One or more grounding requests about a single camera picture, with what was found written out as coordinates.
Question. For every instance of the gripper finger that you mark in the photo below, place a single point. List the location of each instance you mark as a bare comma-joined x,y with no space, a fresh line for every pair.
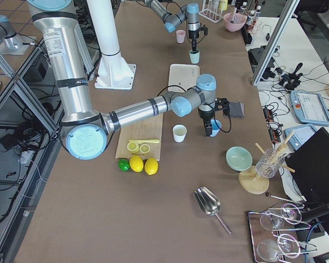
194,46
208,128

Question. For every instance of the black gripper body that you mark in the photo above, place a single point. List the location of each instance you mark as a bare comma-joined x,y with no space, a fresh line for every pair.
205,116
192,35

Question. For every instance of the blue cup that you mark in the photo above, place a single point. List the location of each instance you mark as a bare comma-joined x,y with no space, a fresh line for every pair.
216,126

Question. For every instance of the green cup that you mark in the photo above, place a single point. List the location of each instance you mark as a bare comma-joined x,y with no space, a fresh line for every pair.
194,56

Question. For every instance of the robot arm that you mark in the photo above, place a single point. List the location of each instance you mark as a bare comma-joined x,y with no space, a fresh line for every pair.
188,13
89,131

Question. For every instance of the cream rabbit tray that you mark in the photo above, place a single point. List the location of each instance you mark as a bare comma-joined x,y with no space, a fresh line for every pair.
182,77

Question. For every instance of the mirror tray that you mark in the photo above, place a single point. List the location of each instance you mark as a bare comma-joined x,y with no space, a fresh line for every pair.
312,237

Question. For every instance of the pink cup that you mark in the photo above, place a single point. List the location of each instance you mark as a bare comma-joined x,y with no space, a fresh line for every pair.
180,36

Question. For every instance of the grey folded cloth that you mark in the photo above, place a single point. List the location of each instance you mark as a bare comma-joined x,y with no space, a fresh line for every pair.
236,110

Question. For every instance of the cream yellow cup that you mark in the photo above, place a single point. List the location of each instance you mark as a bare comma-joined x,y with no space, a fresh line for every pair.
179,132

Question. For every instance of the yellow cup on rack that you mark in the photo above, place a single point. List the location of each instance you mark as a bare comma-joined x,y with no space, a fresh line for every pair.
223,5

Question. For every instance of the green bowl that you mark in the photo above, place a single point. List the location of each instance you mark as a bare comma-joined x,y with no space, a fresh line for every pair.
238,158

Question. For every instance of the pink bowl with ice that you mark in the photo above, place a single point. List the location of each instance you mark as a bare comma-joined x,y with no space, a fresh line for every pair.
234,24

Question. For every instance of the metal scoop in bowl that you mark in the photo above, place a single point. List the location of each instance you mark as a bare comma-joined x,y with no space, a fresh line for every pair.
233,15

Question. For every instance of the wooden cutting board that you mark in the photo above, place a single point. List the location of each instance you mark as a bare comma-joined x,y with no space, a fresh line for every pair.
147,129

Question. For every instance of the yellow plastic knife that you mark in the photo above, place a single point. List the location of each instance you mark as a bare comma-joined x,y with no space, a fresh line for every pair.
154,141

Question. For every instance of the whole lemon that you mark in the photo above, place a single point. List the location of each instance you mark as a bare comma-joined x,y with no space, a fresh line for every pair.
151,166
136,163

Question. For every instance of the clear glass cup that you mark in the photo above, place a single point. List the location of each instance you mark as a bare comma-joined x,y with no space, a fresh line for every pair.
268,164

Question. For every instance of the steel ice scoop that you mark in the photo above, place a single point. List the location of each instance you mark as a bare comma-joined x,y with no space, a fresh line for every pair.
210,204

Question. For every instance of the teach pendant tablet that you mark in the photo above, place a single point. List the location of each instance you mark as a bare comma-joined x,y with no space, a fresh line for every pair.
309,108

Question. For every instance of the green lime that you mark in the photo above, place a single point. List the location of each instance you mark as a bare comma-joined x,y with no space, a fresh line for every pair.
124,165

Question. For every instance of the long bar spoon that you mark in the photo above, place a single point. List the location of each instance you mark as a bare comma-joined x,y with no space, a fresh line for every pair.
268,194

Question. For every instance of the black monitor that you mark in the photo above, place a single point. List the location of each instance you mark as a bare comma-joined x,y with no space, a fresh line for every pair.
311,165

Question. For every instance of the wine glass upper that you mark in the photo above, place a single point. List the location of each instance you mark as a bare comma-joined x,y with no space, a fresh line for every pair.
274,218

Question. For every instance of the wine glass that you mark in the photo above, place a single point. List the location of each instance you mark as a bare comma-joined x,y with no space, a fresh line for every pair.
283,249
274,218

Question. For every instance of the wine glass lower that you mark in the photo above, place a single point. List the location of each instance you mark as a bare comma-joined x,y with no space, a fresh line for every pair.
283,249

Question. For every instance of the white wire cup rack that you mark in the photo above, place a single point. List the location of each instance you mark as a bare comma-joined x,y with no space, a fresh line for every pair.
210,10

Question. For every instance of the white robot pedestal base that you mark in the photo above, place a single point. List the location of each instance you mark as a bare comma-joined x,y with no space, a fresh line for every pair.
113,72

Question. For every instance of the aluminium frame post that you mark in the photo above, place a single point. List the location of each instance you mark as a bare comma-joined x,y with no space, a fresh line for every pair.
283,20

